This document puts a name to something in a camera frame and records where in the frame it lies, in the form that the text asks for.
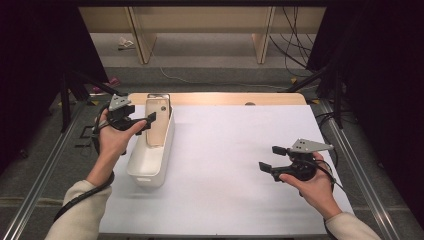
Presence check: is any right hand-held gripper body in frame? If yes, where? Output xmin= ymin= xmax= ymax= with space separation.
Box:
xmin=271 ymin=138 xmax=334 ymax=183

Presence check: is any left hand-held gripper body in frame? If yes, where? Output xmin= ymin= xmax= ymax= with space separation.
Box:
xmin=106 ymin=93 xmax=142 ymax=132

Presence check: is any beige phone case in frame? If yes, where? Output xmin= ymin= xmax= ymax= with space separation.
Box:
xmin=144 ymin=97 xmax=172 ymax=148

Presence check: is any white plastic storage box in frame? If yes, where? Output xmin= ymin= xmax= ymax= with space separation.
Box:
xmin=126 ymin=99 xmax=176 ymax=188

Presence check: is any person's left hand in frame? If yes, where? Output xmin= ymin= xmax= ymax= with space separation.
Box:
xmin=96 ymin=109 xmax=148 ymax=160

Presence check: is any person's right hand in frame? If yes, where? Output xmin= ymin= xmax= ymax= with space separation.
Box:
xmin=279 ymin=151 xmax=344 ymax=221

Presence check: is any pink object on floor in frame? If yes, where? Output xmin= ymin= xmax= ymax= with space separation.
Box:
xmin=91 ymin=77 xmax=121 ymax=94

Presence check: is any white table sheet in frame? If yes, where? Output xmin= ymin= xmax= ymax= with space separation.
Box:
xmin=98 ymin=104 xmax=355 ymax=236

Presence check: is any black metal stand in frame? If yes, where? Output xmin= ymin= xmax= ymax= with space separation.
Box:
xmin=279 ymin=63 xmax=345 ymax=130
xmin=59 ymin=69 xmax=128 ymax=134

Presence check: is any crumpled white paper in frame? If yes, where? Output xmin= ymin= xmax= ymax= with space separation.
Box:
xmin=117 ymin=36 xmax=135 ymax=51

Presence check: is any black curtain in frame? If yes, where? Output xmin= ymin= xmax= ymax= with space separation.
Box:
xmin=0 ymin=0 xmax=109 ymax=176
xmin=305 ymin=0 xmax=424 ymax=229

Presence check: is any beige wooden desk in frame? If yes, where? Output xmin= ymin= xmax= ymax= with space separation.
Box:
xmin=78 ymin=6 xmax=327 ymax=65

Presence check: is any black cable beside table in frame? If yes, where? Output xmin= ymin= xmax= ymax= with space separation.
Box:
xmin=314 ymin=111 xmax=340 ymax=168

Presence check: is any right hand-held gripper black cable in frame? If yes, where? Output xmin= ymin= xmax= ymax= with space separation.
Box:
xmin=299 ymin=158 xmax=338 ymax=193

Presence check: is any hand-held gripper black cable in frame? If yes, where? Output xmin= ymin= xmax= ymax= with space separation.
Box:
xmin=299 ymin=158 xmax=338 ymax=193
xmin=52 ymin=105 xmax=116 ymax=224

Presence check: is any aluminium floor rail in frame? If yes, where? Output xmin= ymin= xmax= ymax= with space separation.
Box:
xmin=317 ymin=99 xmax=401 ymax=240
xmin=1 ymin=99 xmax=88 ymax=240

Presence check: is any left hand-held gripper black cable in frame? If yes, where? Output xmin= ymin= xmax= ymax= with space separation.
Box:
xmin=52 ymin=105 xmax=116 ymax=224

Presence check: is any bundle of black cables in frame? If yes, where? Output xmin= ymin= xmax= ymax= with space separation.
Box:
xmin=268 ymin=6 xmax=322 ymax=73

